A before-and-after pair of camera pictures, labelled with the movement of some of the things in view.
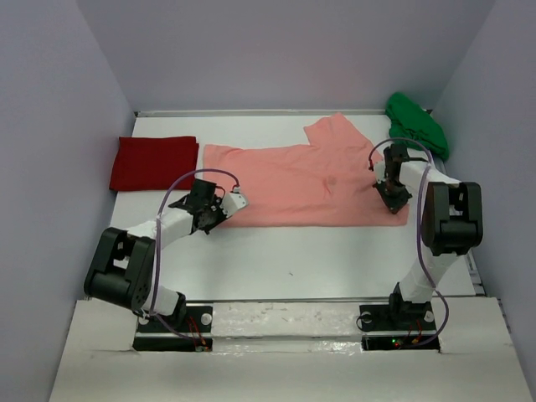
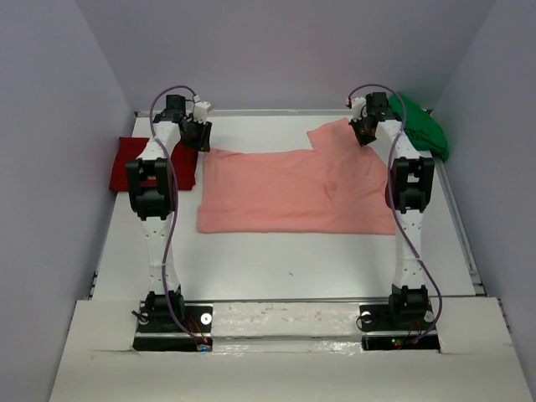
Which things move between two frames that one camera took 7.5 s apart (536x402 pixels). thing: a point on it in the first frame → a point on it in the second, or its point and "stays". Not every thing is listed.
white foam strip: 286,318 stays
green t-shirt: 409,121 stays
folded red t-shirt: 154,164 stays
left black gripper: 215,203 → 202,142
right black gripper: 394,204 → 363,141
